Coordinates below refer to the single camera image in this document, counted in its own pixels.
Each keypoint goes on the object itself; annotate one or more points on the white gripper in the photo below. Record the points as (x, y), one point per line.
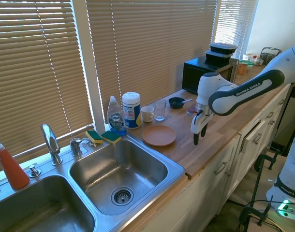
(200, 120)

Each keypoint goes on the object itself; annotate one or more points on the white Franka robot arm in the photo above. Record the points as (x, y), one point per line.
(246, 90)

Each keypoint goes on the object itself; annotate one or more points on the white ceramic mug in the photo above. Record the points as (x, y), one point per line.
(146, 114)

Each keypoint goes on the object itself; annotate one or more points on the stainless steel double sink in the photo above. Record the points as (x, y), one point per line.
(128, 169)

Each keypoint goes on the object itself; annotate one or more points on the chrome sink knob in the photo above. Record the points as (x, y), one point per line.
(34, 171)

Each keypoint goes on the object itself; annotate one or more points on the metal spoon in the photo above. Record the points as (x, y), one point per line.
(187, 100)

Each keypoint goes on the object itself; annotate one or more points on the dark blue bowl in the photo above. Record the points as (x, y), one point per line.
(176, 103)

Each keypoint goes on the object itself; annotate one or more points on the orange plastic plate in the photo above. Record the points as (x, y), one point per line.
(159, 135)

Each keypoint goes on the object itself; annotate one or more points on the clear drinking glass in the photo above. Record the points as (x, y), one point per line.
(160, 109)

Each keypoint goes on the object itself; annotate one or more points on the white kitchen cabinets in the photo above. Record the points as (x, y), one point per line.
(205, 193)

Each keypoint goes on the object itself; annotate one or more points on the black microwave oven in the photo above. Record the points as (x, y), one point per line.
(193, 75)

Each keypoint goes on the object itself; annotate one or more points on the white wipes canister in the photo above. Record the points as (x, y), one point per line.
(131, 108)

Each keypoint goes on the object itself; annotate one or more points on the black metal clamp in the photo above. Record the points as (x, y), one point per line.
(249, 212)
(270, 159)

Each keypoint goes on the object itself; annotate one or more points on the orange food box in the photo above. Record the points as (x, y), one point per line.
(243, 68)

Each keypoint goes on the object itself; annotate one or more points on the black food container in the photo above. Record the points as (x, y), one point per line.
(216, 57)
(223, 47)

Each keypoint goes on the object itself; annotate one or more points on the clear Dawn soap bottle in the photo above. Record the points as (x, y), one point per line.
(116, 118)

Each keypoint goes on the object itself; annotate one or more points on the yellow green sponge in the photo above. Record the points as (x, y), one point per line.
(94, 136)
(111, 136)

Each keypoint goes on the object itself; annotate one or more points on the clear lidded food tub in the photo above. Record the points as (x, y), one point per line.
(251, 58)

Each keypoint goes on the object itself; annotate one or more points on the wide beige window blind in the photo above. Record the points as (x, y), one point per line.
(150, 48)

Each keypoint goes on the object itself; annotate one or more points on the narrow beige window blind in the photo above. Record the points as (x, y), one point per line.
(234, 24)

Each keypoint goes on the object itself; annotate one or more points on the chrome curved faucet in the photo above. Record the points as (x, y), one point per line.
(50, 142)

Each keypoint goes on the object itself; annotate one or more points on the beige slatted window blind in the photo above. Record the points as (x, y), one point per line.
(36, 72)

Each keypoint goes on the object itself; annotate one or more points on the orange spray bottle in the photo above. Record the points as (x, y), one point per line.
(13, 169)

